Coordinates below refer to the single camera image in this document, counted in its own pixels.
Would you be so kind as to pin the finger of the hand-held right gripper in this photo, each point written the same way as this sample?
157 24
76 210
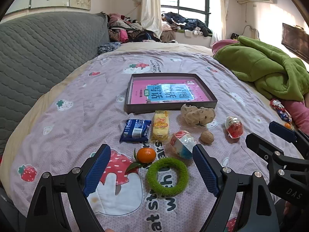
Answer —
282 131
260 145

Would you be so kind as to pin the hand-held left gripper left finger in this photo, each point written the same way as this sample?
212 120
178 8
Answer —
97 169

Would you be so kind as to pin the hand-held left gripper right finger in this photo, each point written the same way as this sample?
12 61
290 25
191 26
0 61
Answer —
205 171

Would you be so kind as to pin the red toy egg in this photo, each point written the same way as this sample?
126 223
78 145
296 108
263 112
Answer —
234 128

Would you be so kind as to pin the walnut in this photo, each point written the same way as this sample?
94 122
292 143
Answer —
207 137

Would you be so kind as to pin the white toy egg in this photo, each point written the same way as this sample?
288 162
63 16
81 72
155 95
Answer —
182 143

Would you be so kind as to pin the tangerine with leaves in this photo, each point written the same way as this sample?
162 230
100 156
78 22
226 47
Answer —
146 155

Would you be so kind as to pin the blue cookie packet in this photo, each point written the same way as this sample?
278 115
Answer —
135 130

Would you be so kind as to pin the beige dotted scrunchie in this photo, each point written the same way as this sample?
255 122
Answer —
198 116

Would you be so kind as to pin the yellow snack packet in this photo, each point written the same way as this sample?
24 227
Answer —
160 128

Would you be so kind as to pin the pink shallow box tray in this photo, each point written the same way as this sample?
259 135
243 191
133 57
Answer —
169 108

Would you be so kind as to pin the small orange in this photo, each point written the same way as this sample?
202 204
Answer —
287 126

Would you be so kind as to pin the red candy packets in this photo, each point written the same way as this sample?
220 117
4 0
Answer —
280 110

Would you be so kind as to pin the pink quilt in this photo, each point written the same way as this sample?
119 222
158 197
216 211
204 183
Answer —
299 113

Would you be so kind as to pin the strawberry printed blanket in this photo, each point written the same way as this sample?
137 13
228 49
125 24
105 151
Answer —
72 125

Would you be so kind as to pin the green fleece blanket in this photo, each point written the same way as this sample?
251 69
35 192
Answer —
265 67

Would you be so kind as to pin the pink book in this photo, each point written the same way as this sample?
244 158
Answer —
140 91

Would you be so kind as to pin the pink pillow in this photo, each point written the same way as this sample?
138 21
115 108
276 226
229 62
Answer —
222 44

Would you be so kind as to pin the black bag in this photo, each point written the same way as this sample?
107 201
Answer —
234 36

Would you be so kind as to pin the blue patterned cloth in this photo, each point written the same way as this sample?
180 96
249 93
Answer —
108 47

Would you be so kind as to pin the grey quilted headboard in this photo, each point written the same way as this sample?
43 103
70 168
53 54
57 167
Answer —
36 60

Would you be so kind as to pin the white curtain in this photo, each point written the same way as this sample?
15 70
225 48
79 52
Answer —
221 9
151 7

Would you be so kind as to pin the brown cloth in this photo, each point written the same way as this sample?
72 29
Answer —
167 36

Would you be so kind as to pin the dark clothes on windowsill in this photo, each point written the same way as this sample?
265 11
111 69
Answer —
185 23

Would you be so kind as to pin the pile of clothes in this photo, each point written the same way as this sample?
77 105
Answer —
130 29

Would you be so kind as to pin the wall television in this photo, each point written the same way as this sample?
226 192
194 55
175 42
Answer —
295 41

